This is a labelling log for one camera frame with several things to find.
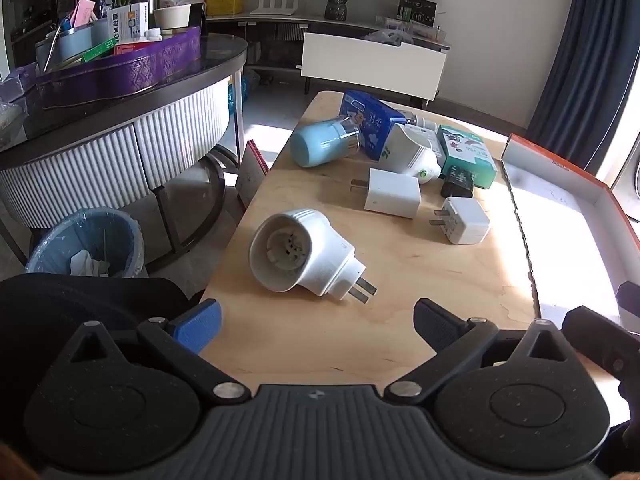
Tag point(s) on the white router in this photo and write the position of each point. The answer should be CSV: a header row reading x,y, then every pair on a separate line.
x,y
274,5

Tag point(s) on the television cabinet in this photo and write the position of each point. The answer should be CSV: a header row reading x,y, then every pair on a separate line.
x,y
280,25

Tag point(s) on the blue plastic box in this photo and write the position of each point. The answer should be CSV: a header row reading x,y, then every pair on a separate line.
x,y
367,115

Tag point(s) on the dark blue curtain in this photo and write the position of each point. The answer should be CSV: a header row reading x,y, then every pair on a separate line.
x,y
575,60

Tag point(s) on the small white charger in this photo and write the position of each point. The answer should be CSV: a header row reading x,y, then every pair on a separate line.
x,y
465,220

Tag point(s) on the pink paper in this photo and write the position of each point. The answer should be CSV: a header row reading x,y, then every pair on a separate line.
x,y
82,10

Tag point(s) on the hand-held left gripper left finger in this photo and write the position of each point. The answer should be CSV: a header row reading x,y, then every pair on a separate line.
x,y
202,322

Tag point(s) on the black and green box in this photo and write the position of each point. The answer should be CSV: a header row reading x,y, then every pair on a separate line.
x,y
416,9

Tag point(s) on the green flat box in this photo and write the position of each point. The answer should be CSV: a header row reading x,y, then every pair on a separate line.
x,y
97,50

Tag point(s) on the steel cup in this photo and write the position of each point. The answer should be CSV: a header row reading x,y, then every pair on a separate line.
x,y
149,2

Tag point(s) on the white and blue medicine box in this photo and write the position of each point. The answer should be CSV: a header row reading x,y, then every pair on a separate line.
x,y
127,22

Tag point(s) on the white plug-in heater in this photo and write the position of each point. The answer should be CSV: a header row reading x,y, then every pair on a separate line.
x,y
305,255

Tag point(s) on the black power adapter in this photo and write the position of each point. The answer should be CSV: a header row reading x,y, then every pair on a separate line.
x,y
457,182

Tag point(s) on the white heater with green cap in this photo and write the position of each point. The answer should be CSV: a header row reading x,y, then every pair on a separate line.
x,y
410,155

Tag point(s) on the yellow box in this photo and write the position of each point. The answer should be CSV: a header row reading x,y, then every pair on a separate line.
x,y
225,4

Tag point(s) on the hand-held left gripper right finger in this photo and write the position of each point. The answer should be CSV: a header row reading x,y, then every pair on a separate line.
x,y
435,325

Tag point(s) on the red and white box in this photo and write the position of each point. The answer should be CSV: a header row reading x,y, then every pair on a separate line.
x,y
131,49

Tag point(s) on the purple patterned box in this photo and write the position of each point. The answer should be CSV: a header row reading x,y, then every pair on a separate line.
x,y
120,75

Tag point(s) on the black stand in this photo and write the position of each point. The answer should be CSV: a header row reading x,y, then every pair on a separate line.
x,y
197,19

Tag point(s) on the white panel chair back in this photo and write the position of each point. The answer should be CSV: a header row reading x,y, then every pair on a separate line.
x,y
372,67

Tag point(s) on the scissors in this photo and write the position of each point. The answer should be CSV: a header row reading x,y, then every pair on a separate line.
x,y
102,0

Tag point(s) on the black chair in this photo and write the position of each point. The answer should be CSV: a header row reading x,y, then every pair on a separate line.
x,y
50,300

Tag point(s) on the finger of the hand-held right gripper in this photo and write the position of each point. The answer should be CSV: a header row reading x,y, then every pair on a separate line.
x,y
595,335
630,300

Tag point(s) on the blue trash bin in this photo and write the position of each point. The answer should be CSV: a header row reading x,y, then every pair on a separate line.
x,y
80,240

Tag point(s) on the grey plastic bag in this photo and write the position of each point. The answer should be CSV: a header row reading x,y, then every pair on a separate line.
x,y
387,37

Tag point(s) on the white bottle cap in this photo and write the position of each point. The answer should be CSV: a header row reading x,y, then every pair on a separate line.
x,y
153,35

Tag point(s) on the red spiral notebook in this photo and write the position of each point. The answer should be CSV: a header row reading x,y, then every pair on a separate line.
x,y
250,172

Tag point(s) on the round dark table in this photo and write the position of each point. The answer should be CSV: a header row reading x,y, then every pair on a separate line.
x,y
100,160

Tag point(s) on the orange cardboard box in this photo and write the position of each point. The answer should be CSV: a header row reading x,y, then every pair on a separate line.
x,y
550,200

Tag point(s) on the row of clear plastic boxes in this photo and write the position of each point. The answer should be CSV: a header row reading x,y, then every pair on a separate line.
x,y
415,27

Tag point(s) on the large white charger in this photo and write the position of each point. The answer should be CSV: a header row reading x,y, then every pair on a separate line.
x,y
392,192

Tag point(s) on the blue plastic bag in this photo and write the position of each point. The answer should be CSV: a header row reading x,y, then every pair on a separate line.
x,y
237,95

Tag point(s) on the white paper cup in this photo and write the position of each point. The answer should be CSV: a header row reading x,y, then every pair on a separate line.
x,y
172,16

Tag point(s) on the green cardboard box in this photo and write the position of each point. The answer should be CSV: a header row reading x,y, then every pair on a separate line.
x,y
467,155

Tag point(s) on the clear plastic bottle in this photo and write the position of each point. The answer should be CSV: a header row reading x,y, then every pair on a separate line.
x,y
422,121

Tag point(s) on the light blue cup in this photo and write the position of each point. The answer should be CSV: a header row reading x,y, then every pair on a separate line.
x,y
320,142

